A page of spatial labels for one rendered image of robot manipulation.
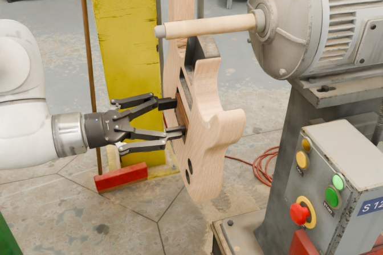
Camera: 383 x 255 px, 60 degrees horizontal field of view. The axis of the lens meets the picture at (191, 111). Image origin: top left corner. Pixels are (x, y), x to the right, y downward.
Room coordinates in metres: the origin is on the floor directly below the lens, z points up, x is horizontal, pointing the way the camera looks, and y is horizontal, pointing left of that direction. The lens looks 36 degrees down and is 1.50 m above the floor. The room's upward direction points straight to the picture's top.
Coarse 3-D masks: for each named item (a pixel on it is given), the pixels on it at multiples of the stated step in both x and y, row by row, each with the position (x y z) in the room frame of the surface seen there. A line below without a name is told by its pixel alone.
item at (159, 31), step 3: (156, 27) 0.59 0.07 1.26; (159, 27) 0.59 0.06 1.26; (162, 27) 0.59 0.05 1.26; (156, 30) 0.59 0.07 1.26; (159, 30) 0.59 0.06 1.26; (162, 30) 0.59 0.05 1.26; (165, 30) 0.59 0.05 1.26; (156, 33) 0.59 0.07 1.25; (159, 33) 0.59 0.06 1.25; (162, 33) 0.59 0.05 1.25; (165, 33) 0.59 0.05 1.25; (156, 36) 0.59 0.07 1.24; (159, 36) 0.59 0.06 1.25; (162, 36) 0.59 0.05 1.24; (165, 36) 0.59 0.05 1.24
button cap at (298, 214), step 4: (292, 204) 0.41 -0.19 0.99; (296, 204) 0.40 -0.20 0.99; (292, 208) 0.40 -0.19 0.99; (296, 208) 0.39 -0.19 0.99; (300, 208) 0.39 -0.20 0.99; (304, 208) 0.40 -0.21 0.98; (292, 212) 0.39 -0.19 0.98; (296, 212) 0.39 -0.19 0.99; (300, 212) 0.38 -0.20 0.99; (304, 212) 0.39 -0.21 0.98; (308, 212) 0.39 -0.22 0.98; (292, 216) 0.39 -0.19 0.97; (296, 216) 0.38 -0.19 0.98; (300, 216) 0.38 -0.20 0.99; (304, 216) 0.38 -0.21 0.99; (308, 216) 0.39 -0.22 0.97; (296, 220) 0.38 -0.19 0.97; (300, 220) 0.37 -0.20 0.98; (304, 220) 0.37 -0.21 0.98; (300, 224) 0.37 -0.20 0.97
